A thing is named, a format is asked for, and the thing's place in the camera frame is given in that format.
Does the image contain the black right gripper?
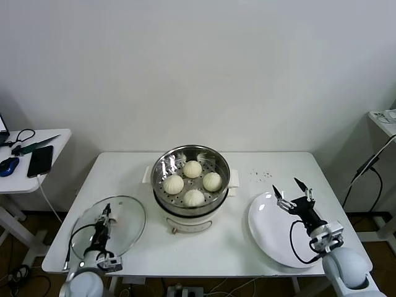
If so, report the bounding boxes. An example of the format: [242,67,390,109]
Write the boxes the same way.
[271,176,327,231]

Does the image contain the white shelf table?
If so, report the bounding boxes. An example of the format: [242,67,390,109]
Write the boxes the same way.
[355,110,396,245]

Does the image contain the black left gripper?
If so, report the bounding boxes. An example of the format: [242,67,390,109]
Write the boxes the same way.
[91,202,114,253]

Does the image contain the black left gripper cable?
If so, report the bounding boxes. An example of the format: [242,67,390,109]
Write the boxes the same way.
[63,224,98,273]

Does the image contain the white side table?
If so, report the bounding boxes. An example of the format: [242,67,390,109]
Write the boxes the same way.
[0,129,72,270]

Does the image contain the blue computer mouse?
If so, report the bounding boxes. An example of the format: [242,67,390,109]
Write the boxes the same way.
[0,157,20,178]

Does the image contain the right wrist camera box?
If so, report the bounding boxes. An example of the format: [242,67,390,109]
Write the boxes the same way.
[309,220,345,253]

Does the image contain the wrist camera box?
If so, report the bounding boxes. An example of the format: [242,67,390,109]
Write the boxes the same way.
[309,220,345,253]
[96,252,124,273]

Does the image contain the black smartphone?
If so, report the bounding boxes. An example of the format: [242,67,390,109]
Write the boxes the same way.
[27,145,54,179]

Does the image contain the glass lid cream handle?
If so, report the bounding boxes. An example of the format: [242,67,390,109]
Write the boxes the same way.
[70,196,147,262]

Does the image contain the white charging cable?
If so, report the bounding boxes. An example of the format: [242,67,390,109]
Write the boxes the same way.
[35,174,62,223]

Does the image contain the white round plate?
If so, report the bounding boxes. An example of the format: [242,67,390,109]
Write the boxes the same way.
[247,191,330,269]

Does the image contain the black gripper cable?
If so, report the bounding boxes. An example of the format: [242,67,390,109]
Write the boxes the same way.
[63,224,98,273]
[290,220,324,265]

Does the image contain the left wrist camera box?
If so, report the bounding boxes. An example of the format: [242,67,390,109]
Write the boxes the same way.
[96,252,124,273]

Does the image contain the white power strip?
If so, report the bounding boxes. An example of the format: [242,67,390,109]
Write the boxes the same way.
[166,284,205,297]

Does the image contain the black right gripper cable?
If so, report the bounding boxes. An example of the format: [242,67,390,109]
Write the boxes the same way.
[290,220,324,265]

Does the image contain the black cable with adapter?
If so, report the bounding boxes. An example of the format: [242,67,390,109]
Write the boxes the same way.
[340,151,384,223]

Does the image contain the white device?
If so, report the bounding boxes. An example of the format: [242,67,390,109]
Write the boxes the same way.
[371,108,396,124]

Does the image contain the stainless steel steamer basket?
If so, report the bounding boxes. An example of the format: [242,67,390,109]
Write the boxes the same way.
[141,144,241,217]

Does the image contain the black cord loop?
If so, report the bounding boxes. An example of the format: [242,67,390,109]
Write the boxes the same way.
[2,129,35,149]

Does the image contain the black floor cables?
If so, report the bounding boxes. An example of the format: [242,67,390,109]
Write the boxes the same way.
[0,264,50,297]

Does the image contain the green flat strip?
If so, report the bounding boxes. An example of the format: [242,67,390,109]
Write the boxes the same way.
[14,135,60,155]

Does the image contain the long white cable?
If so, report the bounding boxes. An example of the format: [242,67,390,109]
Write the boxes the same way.
[338,133,396,202]

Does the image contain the white steamed baozi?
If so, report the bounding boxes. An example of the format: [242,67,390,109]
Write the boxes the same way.
[183,160,203,179]
[163,174,185,195]
[183,189,205,207]
[202,172,223,192]

